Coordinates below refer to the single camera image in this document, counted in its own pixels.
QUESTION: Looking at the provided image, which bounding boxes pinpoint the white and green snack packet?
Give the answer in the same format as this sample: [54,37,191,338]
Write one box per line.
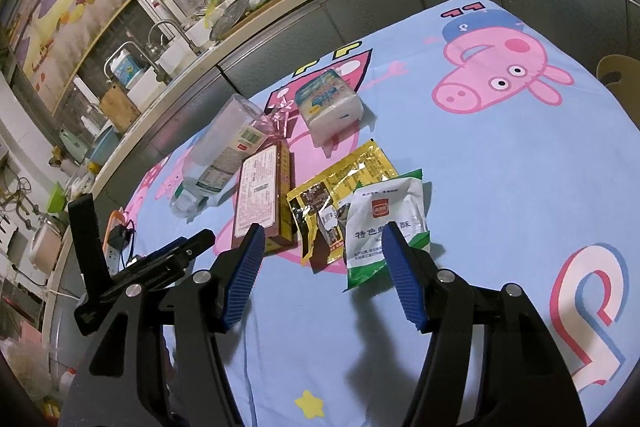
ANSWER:
[342,168,432,293]

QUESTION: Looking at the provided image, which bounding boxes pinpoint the orange and white power strip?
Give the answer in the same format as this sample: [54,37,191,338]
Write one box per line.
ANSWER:
[102,209,126,273]

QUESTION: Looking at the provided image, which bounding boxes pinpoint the green plastic bowl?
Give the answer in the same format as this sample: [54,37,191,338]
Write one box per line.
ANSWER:
[47,182,69,212]

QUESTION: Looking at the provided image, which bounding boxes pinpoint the wooden chair back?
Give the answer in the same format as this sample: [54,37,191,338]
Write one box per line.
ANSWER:
[596,54,640,128]

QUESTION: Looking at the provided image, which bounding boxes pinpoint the blue plastic basin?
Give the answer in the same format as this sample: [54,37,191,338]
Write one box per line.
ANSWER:
[87,124,123,165]

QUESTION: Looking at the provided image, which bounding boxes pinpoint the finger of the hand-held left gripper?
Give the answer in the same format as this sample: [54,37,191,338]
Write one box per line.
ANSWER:
[67,195,114,297]
[125,229,217,284]

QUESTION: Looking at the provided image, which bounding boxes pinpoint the yellow and red cardboard box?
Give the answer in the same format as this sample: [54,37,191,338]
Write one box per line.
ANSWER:
[232,142,296,255]

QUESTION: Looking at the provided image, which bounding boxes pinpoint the clear plastic bottle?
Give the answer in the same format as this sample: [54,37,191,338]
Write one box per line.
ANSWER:
[170,94,268,222]

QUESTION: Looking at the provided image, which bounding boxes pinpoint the white container with blue label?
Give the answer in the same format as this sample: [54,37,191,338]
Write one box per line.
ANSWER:
[111,48,147,88]

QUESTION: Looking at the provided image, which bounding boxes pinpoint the upright wooden cutting board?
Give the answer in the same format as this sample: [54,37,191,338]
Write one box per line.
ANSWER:
[98,84,142,132]

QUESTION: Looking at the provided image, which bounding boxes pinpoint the glass pot lid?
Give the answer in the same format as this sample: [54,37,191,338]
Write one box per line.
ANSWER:
[210,0,251,42]

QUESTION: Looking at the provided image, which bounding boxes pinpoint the wall poster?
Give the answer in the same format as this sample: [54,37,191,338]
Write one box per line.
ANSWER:
[0,0,146,112]

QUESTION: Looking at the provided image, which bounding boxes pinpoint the white ceramic sink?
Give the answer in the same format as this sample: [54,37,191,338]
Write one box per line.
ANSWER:
[125,0,321,112]

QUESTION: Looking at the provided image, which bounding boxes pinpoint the black charger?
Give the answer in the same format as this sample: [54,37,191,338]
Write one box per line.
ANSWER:
[111,227,134,251]

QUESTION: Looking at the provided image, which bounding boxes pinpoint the yellow snack packet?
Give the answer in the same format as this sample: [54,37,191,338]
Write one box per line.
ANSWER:
[286,139,398,265]

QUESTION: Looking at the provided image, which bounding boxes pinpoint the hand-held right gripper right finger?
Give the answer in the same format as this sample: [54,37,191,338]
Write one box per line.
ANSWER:
[381,221,587,427]

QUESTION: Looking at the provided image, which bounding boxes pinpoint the metal faucet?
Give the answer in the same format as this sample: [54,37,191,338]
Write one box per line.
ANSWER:
[104,41,167,84]
[147,19,201,58]

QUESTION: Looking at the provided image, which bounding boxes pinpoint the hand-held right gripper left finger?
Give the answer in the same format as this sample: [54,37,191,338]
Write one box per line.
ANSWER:
[60,222,266,427]

